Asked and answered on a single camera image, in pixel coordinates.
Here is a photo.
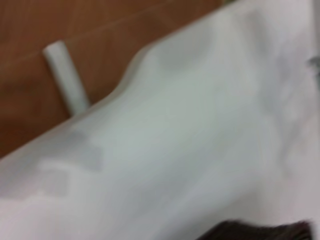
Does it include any dark brown woven basket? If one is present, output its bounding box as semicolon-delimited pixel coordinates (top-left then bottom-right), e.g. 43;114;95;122
197;219;315;240

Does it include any white table leg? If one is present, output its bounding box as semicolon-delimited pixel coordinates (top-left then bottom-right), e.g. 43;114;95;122
42;39;91;117

